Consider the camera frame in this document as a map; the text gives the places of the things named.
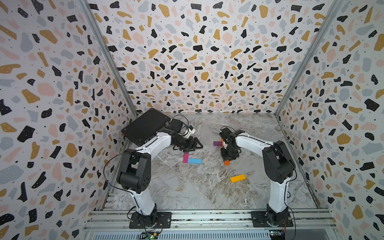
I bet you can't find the black flat case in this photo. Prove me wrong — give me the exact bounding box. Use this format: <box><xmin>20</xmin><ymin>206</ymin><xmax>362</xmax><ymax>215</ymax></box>
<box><xmin>122</xmin><ymin>108</ymin><xmax>171</xmax><ymax>146</ymax></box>

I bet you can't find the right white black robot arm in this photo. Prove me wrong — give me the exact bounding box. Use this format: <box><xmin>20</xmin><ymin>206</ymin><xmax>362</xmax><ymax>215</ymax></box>
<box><xmin>220</xmin><ymin>127</ymin><xmax>296</xmax><ymax>228</ymax></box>

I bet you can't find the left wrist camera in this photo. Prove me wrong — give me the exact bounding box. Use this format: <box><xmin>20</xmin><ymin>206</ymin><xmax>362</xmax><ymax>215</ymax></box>
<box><xmin>184</xmin><ymin>126</ymin><xmax>196</xmax><ymax>139</ymax></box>

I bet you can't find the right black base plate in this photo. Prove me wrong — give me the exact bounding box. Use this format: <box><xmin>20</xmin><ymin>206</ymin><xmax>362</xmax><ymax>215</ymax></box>
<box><xmin>251</xmin><ymin>211</ymin><xmax>294</xmax><ymax>228</ymax></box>

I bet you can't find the light blue long block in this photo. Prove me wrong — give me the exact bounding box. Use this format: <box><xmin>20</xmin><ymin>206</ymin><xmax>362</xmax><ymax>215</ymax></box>
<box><xmin>188</xmin><ymin>159</ymin><xmax>202</xmax><ymax>164</ymax></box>

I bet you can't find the magenta block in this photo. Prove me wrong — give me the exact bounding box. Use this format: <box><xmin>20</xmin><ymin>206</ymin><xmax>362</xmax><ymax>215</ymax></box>
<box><xmin>183</xmin><ymin>152</ymin><xmax>189</xmax><ymax>163</ymax></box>

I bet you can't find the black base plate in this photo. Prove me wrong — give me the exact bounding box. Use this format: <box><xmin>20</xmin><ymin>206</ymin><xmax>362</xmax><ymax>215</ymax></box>
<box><xmin>129</xmin><ymin>212</ymin><xmax>172</xmax><ymax>229</ymax></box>
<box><xmin>251</xmin><ymin>211</ymin><xmax>294</xmax><ymax>228</ymax></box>

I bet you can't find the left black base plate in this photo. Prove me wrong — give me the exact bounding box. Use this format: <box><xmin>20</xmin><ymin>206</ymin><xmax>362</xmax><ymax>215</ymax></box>
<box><xmin>129</xmin><ymin>212</ymin><xmax>172</xmax><ymax>229</ymax></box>

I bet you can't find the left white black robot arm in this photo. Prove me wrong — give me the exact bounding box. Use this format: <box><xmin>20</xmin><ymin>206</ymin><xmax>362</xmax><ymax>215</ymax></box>
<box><xmin>117</xmin><ymin>119</ymin><xmax>203</xmax><ymax>228</ymax></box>

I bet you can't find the amber long block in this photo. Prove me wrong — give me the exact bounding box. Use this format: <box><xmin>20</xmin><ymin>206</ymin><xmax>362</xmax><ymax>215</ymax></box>
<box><xmin>230</xmin><ymin>174</ymin><xmax>247</xmax><ymax>183</ymax></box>

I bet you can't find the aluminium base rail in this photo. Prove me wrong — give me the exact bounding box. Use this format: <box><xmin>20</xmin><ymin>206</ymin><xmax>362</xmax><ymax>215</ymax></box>
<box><xmin>84</xmin><ymin>209</ymin><xmax>342</xmax><ymax>240</ymax></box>

